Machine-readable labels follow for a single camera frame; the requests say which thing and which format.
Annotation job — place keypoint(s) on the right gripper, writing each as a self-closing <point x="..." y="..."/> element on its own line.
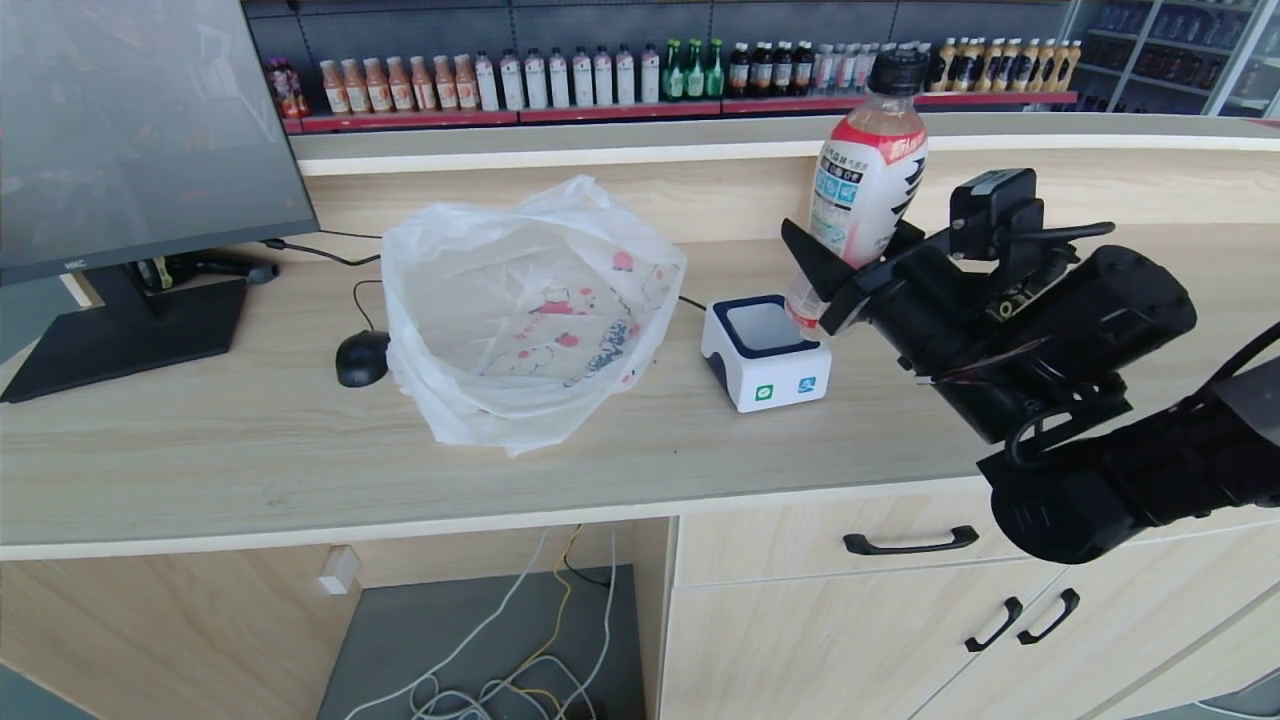
<point x="930" y="305"/>

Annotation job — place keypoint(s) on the pink label drink bottle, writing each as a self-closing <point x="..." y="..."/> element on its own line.
<point x="866" y="180"/>

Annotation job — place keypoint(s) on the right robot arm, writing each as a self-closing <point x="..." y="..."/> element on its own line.
<point x="1110" y="330"/>

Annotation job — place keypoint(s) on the white barcode scanner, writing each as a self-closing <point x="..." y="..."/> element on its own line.
<point x="765" y="370"/>

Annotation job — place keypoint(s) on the white plastic shopping bag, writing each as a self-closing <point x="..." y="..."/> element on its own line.
<point x="470" y="330"/>

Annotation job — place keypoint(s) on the black handheld barcode scanner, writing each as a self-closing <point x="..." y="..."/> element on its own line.
<point x="215" y="267"/>

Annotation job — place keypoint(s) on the wooden drawer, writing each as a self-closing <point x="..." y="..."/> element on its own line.
<point x="780" y="540"/>

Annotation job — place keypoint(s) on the row of bottles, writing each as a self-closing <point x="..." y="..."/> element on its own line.
<point x="560" y="78"/>

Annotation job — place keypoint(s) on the black shop shelf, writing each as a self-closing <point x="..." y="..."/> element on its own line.
<point x="600" y="25"/>

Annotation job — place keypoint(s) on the wooden cupboard door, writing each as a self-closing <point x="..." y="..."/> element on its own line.
<point x="1150" y="630"/>
<point x="820" y="650"/>

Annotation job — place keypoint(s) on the black computer mouse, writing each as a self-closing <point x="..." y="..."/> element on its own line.
<point x="361" y="359"/>

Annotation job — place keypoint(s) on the white shop shelf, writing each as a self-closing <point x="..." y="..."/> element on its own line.
<point x="1245" y="60"/>

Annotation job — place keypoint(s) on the wooden counter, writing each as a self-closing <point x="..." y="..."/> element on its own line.
<point x="250" y="450"/>

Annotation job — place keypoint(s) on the black computer monitor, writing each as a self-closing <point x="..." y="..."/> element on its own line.
<point x="150" y="120"/>

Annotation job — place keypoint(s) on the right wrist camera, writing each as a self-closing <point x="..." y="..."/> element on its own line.
<point x="995" y="215"/>

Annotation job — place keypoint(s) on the small white wall box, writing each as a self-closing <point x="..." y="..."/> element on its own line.
<point x="338" y="571"/>

